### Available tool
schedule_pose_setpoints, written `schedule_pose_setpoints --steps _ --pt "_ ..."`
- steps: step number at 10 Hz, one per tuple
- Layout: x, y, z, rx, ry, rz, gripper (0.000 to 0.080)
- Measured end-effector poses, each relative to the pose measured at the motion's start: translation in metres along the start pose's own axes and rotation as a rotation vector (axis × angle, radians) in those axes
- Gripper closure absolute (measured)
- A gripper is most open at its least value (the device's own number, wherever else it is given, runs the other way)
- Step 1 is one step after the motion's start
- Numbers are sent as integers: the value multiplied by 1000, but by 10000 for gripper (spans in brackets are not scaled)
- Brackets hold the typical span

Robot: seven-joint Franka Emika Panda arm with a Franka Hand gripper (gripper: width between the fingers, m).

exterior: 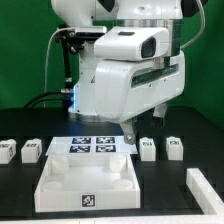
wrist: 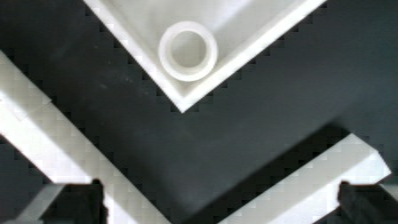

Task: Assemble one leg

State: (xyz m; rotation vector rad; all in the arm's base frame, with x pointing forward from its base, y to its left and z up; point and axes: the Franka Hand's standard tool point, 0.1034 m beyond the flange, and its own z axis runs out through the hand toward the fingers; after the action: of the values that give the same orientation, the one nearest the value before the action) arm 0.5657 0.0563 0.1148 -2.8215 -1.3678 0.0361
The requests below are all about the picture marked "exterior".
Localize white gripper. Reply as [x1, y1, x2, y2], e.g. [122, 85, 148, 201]
[95, 53, 185, 145]

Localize white square tabletop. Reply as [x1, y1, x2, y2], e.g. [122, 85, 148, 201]
[34, 153, 140, 212]

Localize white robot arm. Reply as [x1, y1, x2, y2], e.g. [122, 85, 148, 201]
[51, 0, 208, 144]

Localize white marker plate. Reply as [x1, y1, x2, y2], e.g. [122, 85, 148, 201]
[46, 136, 137, 155]

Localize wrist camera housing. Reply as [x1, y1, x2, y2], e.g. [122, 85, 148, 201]
[94, 26, 169, 61]

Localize white corner obstacle bracket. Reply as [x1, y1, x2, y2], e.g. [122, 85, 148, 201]
[186, 168, 224, 215]

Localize black camera stand pole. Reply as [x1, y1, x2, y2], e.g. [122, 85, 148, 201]
[55, 24, 84, 114]

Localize black base cables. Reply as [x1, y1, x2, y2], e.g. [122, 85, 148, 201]
[23, 89, 74, 109]

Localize black camera on stand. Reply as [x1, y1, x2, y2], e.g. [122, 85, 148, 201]
[69, 26, 107, 39]

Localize white camera cable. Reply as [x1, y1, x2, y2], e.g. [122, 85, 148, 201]
[43, 27, 72, 108]

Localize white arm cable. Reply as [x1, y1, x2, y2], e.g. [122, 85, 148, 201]
[180, 0, 206, 51]

